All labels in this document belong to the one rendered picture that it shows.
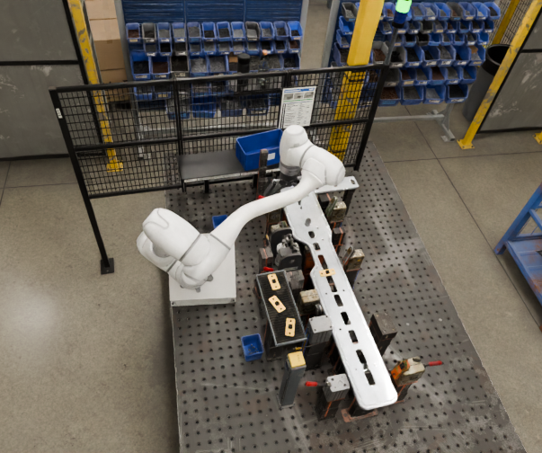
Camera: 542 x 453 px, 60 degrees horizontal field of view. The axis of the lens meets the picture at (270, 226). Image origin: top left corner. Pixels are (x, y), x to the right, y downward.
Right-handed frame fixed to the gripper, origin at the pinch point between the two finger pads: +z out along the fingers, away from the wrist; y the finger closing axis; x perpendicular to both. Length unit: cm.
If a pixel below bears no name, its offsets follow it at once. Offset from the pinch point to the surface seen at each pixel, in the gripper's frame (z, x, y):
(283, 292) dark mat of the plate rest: 30.1, -27.6, -5.2
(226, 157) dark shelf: 43, 83, -10
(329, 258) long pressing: 46, -2, 29
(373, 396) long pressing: 46, -77, 23
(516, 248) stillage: 130, 34, 218
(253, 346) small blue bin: 75, -29, -18
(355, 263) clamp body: 48, -7, 43
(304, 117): 24, 90, 41
